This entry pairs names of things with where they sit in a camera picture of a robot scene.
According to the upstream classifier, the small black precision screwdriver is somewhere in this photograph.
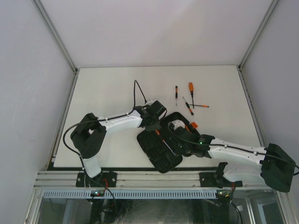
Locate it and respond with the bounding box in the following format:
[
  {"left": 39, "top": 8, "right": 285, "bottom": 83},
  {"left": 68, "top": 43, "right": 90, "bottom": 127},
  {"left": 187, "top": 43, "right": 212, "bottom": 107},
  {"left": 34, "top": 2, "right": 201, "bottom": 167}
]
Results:
[{"left": 175, "top": 85, "right": 178, "bottom": 106}]

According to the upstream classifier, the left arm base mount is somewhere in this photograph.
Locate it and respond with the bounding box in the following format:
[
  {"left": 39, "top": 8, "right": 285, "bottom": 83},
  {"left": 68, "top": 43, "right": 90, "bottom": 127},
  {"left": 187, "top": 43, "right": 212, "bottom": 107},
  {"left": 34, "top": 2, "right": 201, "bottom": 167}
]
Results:
[{"left": 76, "top": 172, "right": 117, "bottom": 188}]

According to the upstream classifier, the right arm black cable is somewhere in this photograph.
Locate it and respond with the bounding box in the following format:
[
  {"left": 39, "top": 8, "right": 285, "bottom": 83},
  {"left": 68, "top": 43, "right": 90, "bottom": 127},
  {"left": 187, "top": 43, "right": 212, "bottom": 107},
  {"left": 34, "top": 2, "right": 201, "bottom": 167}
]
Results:
[{"left": 167, "top": 120, "right": 299, "bottom": 217}]

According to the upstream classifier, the thin precision screwdriver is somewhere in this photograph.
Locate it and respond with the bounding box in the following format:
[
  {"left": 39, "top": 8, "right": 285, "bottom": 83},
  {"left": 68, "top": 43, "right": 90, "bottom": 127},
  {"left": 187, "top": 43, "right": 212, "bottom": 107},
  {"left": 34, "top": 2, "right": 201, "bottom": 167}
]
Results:
[{"left": 182, "top": 97, "right": 194, "bottom": 116}]

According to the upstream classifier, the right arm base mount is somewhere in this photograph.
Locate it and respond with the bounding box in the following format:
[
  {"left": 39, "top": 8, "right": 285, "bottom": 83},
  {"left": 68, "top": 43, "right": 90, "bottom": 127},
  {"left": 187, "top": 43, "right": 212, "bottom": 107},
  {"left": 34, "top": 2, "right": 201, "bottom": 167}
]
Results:
[{"left": 199, "top": 162, "right": 243, "bottom": 189}]

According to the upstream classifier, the black plastic tool case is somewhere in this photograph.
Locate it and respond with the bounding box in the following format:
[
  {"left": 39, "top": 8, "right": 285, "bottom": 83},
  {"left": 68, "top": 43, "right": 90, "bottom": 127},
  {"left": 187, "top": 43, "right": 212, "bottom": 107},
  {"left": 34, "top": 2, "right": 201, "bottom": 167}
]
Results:
[{"left": 136, "top": 112, "right": 198, "bottom": 174}]

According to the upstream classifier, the aluminium frame rail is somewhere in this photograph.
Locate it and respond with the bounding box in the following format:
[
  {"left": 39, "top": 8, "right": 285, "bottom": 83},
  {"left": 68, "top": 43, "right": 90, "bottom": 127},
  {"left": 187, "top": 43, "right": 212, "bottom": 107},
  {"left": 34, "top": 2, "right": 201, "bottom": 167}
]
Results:
[{"left": 33, "top": 169, "right": 289, "bottom": 189}]

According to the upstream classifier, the grey slotted cable duct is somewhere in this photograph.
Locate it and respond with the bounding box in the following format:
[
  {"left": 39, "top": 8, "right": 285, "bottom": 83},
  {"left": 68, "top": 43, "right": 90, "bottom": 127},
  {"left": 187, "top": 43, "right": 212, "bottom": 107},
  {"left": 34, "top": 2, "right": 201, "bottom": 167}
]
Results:
[{"left": 42, "top": 189, "right": 217, "bottom": 199}]

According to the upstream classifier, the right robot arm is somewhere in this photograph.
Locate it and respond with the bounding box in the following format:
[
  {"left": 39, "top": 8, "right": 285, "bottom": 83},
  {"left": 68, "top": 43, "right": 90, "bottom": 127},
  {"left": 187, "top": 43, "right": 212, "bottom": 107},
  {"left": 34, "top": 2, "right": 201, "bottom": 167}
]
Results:
[{"left": 168, "top": 124, "right": 298, "bottom": 193}]

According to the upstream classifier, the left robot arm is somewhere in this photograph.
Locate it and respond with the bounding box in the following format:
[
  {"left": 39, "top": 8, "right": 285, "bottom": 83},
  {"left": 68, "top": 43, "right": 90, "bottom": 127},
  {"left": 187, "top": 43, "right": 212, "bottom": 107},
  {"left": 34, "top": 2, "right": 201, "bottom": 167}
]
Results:
[{"left": 70, "top": 99, "right": 167, "bottom": 187}]

